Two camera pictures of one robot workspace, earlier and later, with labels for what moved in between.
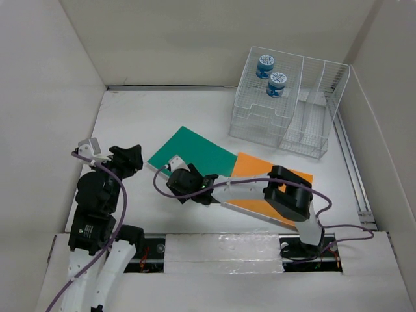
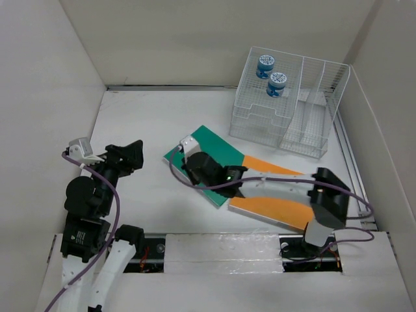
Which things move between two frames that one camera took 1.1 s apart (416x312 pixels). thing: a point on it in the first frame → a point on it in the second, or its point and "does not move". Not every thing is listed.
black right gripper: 194,171 → 189,172
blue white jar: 265,66 does not move
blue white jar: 276,84 does not move
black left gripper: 129,159 does not move
